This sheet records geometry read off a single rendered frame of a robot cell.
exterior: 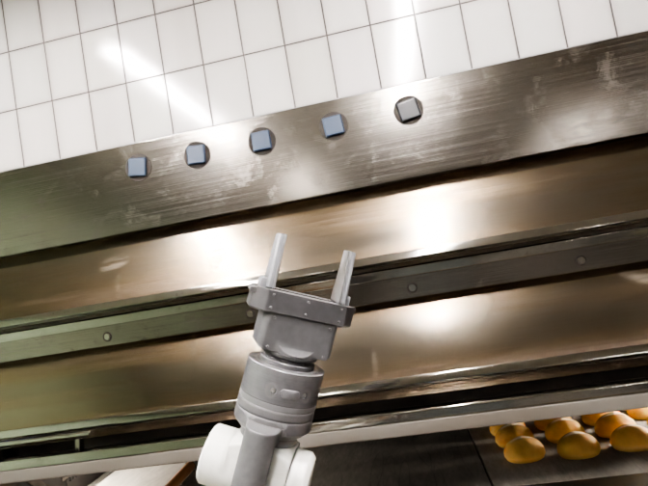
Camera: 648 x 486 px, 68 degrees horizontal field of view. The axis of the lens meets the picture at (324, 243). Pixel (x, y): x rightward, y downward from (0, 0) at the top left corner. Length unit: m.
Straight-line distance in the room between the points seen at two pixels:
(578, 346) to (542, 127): 0.46
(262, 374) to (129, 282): 0.75
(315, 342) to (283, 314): 0.05
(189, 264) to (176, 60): 0.49
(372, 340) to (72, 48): 1.02
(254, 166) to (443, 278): 0.50
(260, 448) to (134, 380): 0.78
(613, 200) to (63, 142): 1.27
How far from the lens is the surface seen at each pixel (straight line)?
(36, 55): 1.48
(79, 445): 1.25
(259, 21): 1.24
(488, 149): 1.11
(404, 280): 1.07
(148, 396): 1.24
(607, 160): 1.20
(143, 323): 1.23
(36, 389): 1.42
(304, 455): 0.57
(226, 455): 0.57
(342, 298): 0.54
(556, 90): 1.18
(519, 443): 1.35
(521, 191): 1.12
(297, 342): 0.53
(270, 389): 0.52
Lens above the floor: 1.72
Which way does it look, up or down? 3 degrees up
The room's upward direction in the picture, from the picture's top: 10 degrees counter-clockwise
